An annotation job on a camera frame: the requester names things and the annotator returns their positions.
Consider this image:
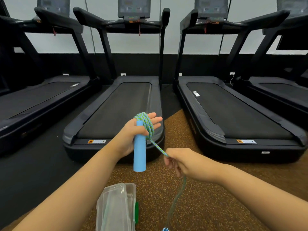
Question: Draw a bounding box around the person's left hand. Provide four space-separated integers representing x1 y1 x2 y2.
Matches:
115 113 163 159

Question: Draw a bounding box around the person's right hand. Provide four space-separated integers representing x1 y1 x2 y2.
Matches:
164 148 221 184

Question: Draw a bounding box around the blue green braided rope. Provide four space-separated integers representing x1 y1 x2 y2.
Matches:
134 112 188 229

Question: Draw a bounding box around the person's right forearm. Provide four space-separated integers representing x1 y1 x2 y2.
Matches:
215 163 308 231

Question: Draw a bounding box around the person's left forearm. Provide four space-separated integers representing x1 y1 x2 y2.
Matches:
12 139 125 231

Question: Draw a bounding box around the black treadmill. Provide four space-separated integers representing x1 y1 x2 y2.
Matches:
233 0 308 131
63 0 171 164
173 0 307 164
0 0 100 154

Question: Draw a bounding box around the clear plastic storage box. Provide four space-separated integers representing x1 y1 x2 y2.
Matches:
96 183 139 231

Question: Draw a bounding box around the thin wall cable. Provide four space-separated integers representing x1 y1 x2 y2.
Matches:
218 0 232 56
84 0 96 54

